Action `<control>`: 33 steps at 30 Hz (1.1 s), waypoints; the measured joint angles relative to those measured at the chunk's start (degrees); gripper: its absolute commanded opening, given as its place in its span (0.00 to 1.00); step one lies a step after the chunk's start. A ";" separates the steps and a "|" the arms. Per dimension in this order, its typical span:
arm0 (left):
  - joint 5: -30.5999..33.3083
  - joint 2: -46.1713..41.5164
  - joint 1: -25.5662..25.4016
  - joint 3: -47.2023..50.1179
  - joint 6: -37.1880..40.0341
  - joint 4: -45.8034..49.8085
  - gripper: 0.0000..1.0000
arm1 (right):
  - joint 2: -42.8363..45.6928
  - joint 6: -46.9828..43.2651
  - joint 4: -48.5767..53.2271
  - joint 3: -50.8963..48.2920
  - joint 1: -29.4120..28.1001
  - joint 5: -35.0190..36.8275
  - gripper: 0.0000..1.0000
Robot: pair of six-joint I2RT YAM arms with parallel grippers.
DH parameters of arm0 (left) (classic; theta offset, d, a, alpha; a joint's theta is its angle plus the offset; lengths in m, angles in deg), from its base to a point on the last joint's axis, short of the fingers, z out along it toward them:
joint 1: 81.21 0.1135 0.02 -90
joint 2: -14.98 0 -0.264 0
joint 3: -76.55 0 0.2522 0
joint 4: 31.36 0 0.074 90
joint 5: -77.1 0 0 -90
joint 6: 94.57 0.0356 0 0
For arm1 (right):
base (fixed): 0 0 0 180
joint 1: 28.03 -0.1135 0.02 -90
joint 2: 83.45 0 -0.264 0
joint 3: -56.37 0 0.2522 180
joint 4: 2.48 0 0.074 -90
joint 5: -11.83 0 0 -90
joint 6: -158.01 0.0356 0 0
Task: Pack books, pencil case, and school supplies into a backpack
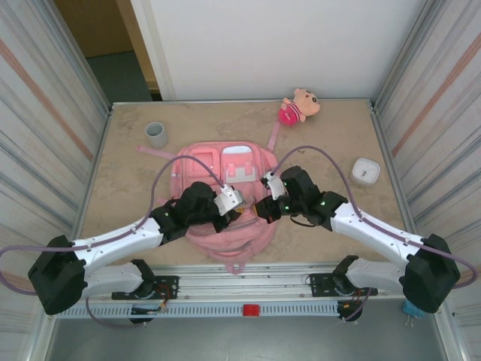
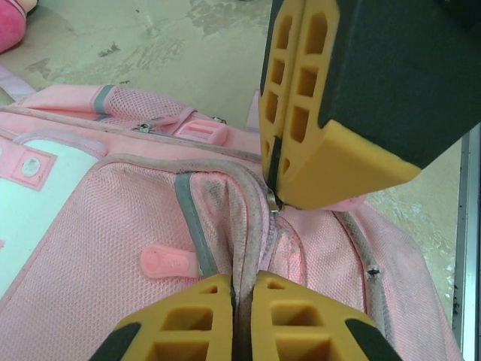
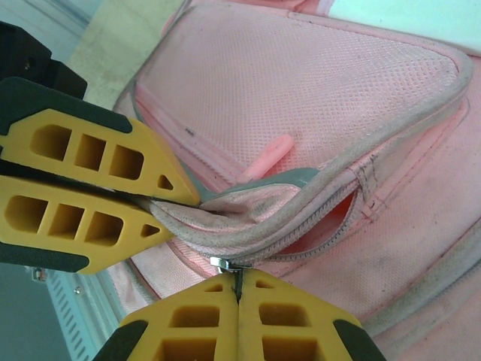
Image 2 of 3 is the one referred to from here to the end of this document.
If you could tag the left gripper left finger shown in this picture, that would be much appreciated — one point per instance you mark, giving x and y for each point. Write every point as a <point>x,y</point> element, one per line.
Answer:
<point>180,323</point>

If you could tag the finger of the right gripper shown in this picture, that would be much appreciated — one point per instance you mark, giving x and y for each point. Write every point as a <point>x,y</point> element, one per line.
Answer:
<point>276,82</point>
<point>376,94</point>

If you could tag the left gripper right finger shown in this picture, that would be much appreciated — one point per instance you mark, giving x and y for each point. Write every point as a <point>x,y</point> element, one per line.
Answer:
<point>300,327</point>

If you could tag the pink backpack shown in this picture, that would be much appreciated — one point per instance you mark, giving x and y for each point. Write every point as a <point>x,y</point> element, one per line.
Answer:
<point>131,210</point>

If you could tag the pink plush doll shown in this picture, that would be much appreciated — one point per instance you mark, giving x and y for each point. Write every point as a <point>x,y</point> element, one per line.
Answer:
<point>11,26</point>

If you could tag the aluminium table frame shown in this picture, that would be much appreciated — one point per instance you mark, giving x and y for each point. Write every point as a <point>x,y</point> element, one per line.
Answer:
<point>469,244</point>

